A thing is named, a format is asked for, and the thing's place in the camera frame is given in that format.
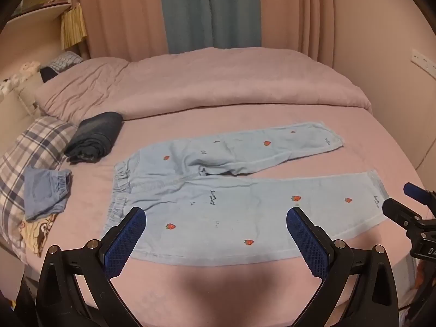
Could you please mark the pink duvet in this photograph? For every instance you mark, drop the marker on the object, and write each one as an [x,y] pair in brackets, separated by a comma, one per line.
[238,81]

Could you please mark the white wall socket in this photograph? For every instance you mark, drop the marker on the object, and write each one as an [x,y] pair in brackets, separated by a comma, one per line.
[424,60]

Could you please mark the dark navy folded pants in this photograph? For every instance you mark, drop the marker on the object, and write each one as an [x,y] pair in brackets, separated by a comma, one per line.
[95,133]

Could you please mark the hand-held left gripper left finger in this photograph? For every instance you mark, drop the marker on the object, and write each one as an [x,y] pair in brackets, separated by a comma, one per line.
[126,242]

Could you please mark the light blue strawberry print pants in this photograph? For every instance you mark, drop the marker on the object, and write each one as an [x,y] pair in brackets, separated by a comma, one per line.
[204,211]

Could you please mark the small blue folded shorts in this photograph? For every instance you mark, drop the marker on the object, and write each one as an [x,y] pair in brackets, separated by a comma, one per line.
[41,190]

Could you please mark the pink bed sheet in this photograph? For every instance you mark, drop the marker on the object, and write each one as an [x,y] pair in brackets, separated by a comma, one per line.
[218,289]

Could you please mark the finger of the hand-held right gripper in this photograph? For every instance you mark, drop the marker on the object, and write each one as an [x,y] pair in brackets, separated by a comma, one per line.
[417,190]
[398,211]

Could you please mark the white plush toy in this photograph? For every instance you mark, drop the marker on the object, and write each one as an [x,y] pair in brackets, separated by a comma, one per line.
[20,81]

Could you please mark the blue curtain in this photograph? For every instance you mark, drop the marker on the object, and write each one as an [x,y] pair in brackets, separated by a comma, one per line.
[211,10]

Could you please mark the pink curtain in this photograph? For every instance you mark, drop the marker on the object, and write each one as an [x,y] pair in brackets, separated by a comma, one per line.
[296,13]
[119,13]

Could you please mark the yellow tasselled cloth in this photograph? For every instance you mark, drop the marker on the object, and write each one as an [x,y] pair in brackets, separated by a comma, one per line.
[73,27]

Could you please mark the plaid pillow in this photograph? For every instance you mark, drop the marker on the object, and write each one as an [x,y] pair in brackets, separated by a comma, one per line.
[30,143]

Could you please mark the yellow cartoon print cloth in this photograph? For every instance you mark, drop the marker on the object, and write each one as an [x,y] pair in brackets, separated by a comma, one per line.
[37,235]

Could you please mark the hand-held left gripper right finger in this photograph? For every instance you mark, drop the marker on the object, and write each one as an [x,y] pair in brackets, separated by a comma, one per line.
[306,242]

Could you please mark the small plaid cloth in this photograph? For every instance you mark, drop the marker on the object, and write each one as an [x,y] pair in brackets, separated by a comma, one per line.
[64,60]

